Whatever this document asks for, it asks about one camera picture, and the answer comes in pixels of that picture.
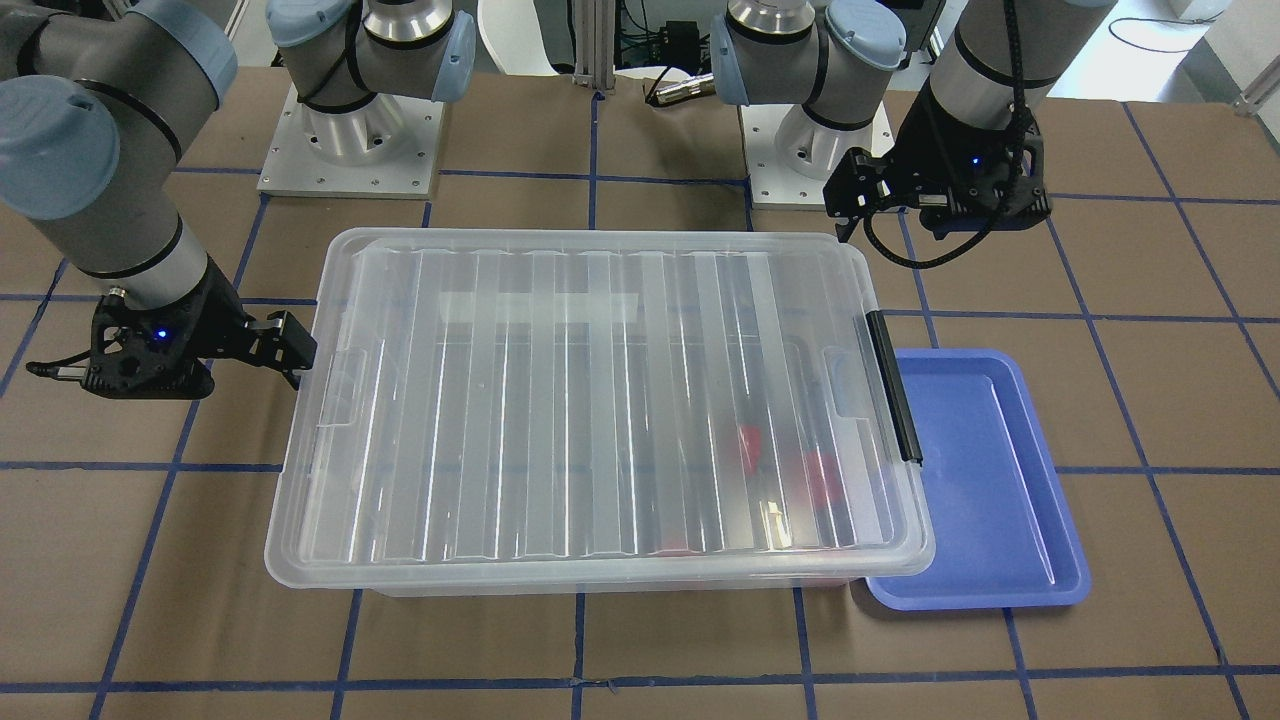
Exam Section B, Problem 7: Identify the clear plastic box lid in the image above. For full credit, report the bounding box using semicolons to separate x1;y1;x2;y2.
264;228;937;593

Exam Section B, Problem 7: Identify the black box latch handle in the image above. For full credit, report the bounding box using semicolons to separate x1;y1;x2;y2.
865;309;923;466

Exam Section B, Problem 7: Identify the aluminium frame post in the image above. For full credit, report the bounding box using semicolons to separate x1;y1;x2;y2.
568;0;620;96

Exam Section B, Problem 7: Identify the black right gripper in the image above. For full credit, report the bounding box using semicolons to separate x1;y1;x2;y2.
79;264;317;400

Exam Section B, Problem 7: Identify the blue plastic tray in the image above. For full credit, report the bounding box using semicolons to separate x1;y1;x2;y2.
867;348;1092;612

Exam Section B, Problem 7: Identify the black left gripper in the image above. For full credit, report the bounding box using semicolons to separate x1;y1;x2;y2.
823;85;1053;243

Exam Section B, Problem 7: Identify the red block with stud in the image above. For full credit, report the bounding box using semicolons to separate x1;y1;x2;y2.
737;425;763;477

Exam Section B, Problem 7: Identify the clear plastic storage box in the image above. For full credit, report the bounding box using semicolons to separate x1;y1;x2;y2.
291;238;937;600

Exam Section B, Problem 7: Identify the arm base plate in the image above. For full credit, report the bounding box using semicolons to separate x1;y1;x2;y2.
257;88;449;200
739;102;893;213

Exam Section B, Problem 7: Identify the red block upper pair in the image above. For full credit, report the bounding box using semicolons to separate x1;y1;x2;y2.
803;451;840;479

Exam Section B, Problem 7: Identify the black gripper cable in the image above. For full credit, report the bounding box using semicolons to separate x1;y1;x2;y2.
861;0;1043;269

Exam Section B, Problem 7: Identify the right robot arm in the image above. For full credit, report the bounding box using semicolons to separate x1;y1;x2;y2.
1;1;479;400

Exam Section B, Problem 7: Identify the white chair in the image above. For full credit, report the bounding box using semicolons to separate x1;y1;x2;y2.
476;1;559;77

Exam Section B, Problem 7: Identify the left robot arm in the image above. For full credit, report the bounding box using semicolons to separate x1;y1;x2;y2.
709;1;1112;252

